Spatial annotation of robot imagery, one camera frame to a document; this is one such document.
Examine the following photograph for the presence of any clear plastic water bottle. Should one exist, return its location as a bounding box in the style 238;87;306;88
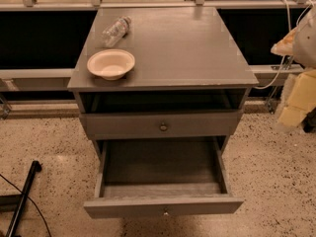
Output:
102;16;131;47

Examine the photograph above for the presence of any white cable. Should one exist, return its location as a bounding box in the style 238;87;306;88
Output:
253;0;315;91

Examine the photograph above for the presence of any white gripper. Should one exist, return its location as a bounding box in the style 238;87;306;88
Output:
271;29;316;132

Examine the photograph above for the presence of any metal railing frame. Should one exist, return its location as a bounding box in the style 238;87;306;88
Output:
1;0;315;112

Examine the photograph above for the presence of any black floor cable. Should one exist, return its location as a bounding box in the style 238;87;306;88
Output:
0;173;52;237

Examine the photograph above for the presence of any grey wooden drawer cabinet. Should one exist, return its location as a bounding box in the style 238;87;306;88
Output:
67;6;260;161

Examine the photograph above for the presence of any white paper bowl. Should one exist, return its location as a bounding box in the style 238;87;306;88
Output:
87;49;135;80

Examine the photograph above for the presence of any black metal stand leg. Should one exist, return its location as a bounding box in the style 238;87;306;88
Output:
0;161;41;237

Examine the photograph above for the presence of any grey drawer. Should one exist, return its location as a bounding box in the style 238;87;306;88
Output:
84;137;243;218
80;111;242;140

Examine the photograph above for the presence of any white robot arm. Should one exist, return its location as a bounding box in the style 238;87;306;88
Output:
271;7;316;129

